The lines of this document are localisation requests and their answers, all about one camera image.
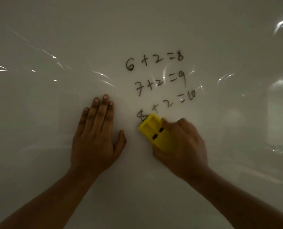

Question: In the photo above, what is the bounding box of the person's left hand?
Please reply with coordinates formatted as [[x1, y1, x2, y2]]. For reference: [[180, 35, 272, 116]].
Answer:
[[70, 94, 127, 175]]

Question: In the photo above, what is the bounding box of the person's right hand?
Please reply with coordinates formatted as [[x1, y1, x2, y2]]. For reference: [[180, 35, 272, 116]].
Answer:
[[152, 118, 209, 183]]

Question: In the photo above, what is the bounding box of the yellow whiteboard eraser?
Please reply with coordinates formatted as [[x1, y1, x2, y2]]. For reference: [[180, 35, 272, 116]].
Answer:
[[138, 114, 178, 153]]

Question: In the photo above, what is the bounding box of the person's left forearm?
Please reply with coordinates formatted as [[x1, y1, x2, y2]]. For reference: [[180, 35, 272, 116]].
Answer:
[[0, 166, 99, 229]]

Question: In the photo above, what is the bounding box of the person's right forearm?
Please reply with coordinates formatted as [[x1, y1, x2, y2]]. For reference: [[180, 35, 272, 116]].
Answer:
[[186, 166, 283, 229]]

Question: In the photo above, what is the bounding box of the white whiteboard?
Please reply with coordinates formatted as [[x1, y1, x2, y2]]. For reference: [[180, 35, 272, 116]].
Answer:
[[0, 0, 283, 229]]

